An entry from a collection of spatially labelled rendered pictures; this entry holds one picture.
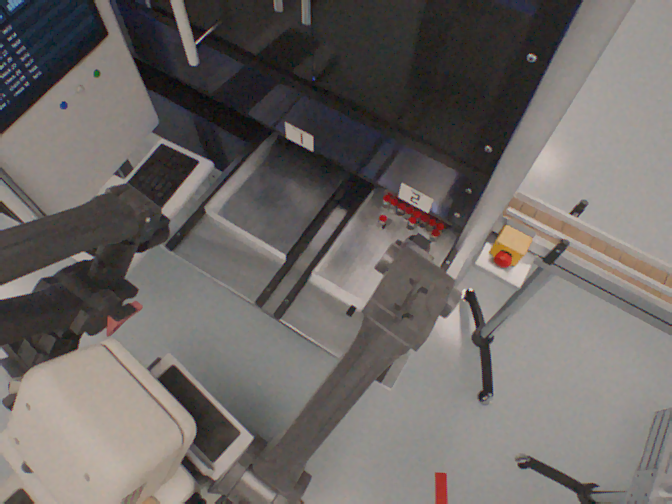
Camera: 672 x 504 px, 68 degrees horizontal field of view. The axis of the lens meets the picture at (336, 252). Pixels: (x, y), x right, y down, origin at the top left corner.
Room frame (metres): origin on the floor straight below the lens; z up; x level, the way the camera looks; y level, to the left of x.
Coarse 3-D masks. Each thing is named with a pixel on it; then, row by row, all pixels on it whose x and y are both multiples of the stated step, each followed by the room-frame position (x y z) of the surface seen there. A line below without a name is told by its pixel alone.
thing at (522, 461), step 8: (520, 456) 0.20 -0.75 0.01; (528, 456) 0.20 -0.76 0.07; (520, 464) 0.17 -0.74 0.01; (528, 464) 0.17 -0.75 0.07; (536, 464) 0.17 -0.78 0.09; (544, 464) 0.17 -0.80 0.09; (544, 472) 0.15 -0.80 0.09; (552, 472) 0.15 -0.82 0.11; (560, 472) 0.15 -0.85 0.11; (560, 480) 0.12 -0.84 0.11; (568, 480) 0.12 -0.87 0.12; (576, 480) 0.12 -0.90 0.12; (568, 488) 0.10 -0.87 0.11; (576, 488) 0.10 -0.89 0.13; (584, 488) 0.10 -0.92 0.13; (584, 496) 0.07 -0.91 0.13
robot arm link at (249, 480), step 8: (248, 472) 0.03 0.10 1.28; (240, 480) 0.02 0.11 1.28; (248, 480) 0.02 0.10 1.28; (256, 480) 0.02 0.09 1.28; (264, 480) 0.03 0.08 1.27; (232, 488) 0.01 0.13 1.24; (240, 488) 0.01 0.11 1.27; (248, 488) 0.01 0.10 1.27; (256, 488) 0.01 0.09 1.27; (264, 488) 0.02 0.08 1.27; (272, 488) 0.02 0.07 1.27; (232, 496) 0.00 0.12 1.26; (240, 496) 0.00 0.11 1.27; (248, 496) 0.00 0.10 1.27; (256, 496) 0.00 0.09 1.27; (264, 496) 0.01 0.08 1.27; (272, 496) 0.01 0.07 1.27
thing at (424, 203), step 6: (402, 186) 0.69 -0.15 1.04; (402, 192) 0.69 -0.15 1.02; (408, 192) 0.68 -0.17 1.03; (414, 192) 0.68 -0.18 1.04; (402, 198) 0.69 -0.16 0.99; (408, 198) 0.68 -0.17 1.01; (420, 198) 0.67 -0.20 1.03; (426, 198) 0.66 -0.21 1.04; (414, 204) 0.67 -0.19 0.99; (420, 204) 0.67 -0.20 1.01; (426, 204) 0.66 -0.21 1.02; (426, 210) 0.66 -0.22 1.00
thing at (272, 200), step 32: (256, 160) 0.86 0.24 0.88; (288, 160) 0.87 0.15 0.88; (320, 160) 0.88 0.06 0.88; (224, 192) 0.74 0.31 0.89; (256, 192) 0.75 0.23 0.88; (288, 192) 0.76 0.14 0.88; (320, 192) 0.77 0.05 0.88; (256, 224) 0.65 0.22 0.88; (288, 224) 0.66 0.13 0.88; (288, 256) 0.56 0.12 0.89
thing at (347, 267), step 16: (384, 192) 0.78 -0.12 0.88; (368, 208) 0.72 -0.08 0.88; (352, 224) 0.67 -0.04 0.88; (368, 224) 0.67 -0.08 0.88; (400, 224) 0.68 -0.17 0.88; (448, 224) 0.69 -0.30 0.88; (336, 240) 0.60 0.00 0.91; (352, 240) 0.62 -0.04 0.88; (368, 240) 0.63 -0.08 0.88; (384, 240) 0.63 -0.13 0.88; (448, 240) 0.64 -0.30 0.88; (336, 256) 0.57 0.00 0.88; (352, 256) 0.58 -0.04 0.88; (368, 256) 0.58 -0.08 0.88; (320, 272) 0.52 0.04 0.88; (336, 272) 0.53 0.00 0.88; (352, 272) 0.53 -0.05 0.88; (368, 272) 0.53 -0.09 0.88; (336, 288) 0.48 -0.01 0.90; (352, 288) 0.49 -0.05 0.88; (368, 288) 0.49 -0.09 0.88
